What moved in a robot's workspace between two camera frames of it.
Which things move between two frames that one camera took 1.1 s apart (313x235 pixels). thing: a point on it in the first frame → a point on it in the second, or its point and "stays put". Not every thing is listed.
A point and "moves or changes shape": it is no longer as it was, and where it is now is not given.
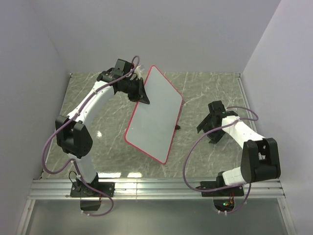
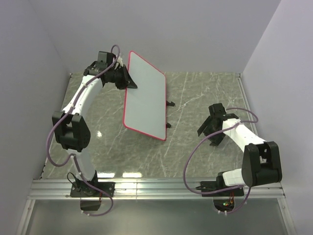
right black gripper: x=215 y=137 stays put
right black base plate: x=228 y=191 stays put
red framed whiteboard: x=151 y=128 moves or changes shape
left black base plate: x=80 y=189 stays put
